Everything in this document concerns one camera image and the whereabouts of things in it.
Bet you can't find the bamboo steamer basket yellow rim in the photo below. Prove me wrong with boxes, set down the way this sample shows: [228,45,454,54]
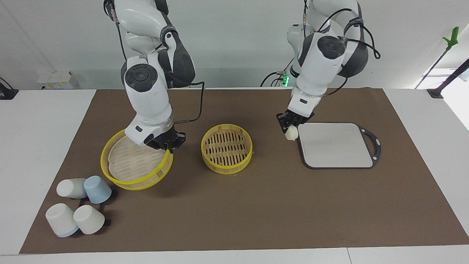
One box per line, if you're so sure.
[201,124,253,175]

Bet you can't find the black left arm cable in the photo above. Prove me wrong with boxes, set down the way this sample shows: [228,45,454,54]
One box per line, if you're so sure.
[303,0,381,96]

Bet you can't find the pale blue bottle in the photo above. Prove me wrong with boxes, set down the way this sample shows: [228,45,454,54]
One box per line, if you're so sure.
[83,175,112,204]

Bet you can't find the white bottle top left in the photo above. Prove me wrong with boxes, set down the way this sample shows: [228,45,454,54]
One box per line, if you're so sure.
[73,204,106,235]

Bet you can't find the black pole green tip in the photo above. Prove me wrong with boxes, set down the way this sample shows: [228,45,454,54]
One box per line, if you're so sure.
[415,26,460,89]

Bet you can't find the white bottle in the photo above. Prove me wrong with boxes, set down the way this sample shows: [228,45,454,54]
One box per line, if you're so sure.
[56,178,88,199]
[45,203,80,238]
[73,204,106,235]

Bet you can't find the black clamp base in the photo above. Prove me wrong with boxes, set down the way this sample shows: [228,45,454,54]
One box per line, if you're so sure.
[0,77,19,100]

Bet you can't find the white power strip box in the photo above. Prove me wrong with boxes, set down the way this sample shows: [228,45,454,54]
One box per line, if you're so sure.
[37,71,80,89]

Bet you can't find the brown table mat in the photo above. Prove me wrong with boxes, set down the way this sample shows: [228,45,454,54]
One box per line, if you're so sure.
[19,87,469,254]

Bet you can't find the white bottle bottom right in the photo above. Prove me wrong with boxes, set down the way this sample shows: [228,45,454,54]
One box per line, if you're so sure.
[56,178,88,199]

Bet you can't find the yellow steamer basket with liner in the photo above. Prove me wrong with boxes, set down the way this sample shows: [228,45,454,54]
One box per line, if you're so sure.
[100,128,174,191]

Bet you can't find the white cutting board grey frame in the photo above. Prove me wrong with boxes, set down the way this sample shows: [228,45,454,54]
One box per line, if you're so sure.
[298,122,381,169]

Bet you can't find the white bottle top right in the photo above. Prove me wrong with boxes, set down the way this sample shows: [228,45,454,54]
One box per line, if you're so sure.
[45,203,80,238]

